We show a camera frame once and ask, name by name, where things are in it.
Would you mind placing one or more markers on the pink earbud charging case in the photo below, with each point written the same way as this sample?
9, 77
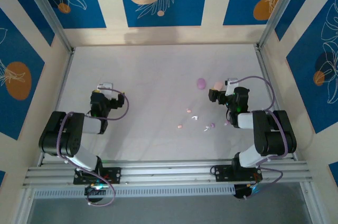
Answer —
218, 85

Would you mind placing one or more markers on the purple earbud charging case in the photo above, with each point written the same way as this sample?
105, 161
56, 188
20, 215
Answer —
201, 84

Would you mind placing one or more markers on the white earbud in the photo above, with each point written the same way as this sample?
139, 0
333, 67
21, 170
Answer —
206, 129
195, 117

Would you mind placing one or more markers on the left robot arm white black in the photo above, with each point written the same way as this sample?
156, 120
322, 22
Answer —
92, 125

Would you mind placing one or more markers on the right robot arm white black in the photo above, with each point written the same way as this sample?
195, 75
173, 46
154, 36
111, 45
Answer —
245, 120

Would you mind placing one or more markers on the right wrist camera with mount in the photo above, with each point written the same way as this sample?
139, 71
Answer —
231, 86

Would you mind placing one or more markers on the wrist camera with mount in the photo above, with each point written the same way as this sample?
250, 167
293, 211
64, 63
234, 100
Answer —
105, 85
231, 86

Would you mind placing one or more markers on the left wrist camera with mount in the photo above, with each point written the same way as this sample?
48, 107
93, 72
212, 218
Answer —
105, 85

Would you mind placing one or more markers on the aluminium side rail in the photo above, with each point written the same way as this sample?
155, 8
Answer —
265, 73
58, 97

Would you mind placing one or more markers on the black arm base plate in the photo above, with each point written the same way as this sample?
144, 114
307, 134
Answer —
114, 175
221, 173

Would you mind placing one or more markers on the aluminium base rail beam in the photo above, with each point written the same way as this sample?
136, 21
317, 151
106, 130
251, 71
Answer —
169, 171

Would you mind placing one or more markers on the aluminium frame post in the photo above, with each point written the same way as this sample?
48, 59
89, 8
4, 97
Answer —
23, 208
309, 203
277, 7
50, 12

